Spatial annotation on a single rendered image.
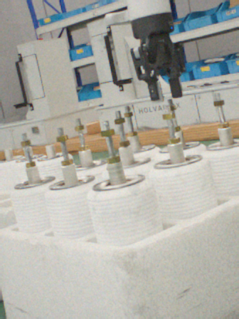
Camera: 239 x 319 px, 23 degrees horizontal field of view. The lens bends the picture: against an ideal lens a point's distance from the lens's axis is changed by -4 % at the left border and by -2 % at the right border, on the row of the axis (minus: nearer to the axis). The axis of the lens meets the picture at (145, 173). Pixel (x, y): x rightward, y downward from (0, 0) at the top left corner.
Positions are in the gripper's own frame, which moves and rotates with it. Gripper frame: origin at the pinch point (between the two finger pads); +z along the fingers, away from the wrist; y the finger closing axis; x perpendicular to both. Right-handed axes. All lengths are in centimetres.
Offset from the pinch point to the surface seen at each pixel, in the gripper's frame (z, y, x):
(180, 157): 9.1, -14.9, -9.5
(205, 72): 3, 470, 246
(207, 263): 23.7, -21.3, -14.7
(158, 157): 10.7, -4.0, 1.9
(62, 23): -92, 487, 440
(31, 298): 27.9, -28.2, 16.0
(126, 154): 8.2, -12.2, 2.2
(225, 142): 9.4, -3.9, -11.8
